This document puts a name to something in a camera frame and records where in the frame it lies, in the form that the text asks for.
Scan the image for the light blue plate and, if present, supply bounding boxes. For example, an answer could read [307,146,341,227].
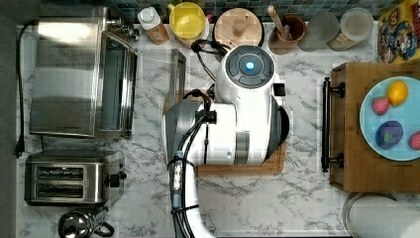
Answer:
[359,76,420,162]

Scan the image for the brown wooden utensil holder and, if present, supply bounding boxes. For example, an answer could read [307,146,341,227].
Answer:
[267,14,307,55]

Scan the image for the black canister wooden lid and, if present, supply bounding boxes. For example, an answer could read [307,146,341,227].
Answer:
[213,8,264,49]

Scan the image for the wooden cutting board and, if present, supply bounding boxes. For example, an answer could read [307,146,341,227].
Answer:
[162,88,287,177]

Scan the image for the toy purple plum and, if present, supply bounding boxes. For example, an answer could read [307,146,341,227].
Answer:
[375,121,403,150]

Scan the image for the cereal box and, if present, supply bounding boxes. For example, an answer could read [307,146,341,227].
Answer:
[377,0,420,63]

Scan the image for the yellow plastic cup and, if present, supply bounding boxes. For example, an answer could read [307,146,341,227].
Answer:
[167,2,209,48]

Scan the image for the toy red strawberry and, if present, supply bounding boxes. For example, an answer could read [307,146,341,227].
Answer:
[408,132,420,151]

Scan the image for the stainless toaster oven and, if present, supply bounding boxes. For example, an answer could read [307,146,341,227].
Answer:
[29,7,138,139]

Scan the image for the clear cereal jar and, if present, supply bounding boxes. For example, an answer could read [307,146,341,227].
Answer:
[327,8,373,52]

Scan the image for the wooden spoon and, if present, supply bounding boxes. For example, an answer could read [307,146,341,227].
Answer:
[267,5,290,40]

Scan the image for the frosted grey tumbler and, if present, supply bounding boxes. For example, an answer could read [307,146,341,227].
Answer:
[298,11,340,52]

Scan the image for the stainless two-slot toaster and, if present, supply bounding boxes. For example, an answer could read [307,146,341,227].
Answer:
[24,150,127,207]

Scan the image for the shiny steel kettle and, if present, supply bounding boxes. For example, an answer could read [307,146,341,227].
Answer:
[57,207,115,238]

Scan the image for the toy lemon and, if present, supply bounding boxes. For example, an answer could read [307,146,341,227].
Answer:
[386,80,408,107]

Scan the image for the wooden drawer box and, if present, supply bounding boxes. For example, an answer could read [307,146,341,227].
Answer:
[321,62,419,193]

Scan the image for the orange bottle white cap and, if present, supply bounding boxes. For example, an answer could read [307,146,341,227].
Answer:
[138,7,169,45]

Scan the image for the black power cord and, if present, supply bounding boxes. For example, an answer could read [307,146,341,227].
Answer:
[13,20,40,159]

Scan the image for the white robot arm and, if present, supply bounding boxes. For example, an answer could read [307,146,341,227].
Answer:
[161,46,289,238]

